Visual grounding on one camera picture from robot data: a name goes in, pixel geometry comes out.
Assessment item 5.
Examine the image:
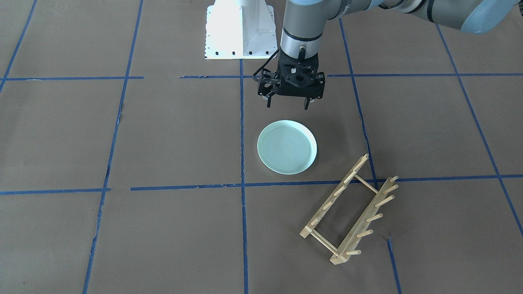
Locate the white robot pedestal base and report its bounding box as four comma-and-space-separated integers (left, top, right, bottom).
204, 0, 277, 60

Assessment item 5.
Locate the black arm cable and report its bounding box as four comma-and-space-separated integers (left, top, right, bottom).
253, 48, 281, 82

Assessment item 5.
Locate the wooden plate rack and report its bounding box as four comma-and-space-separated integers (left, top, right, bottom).
299, 153, 399, 265

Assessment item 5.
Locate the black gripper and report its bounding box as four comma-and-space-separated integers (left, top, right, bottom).
257, 54, 326, 110

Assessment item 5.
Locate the mint green plate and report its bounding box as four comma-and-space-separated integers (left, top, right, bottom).
257, 120, 317, 175

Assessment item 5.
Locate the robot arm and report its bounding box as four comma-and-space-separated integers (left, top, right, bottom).
252, 0, 517, 109

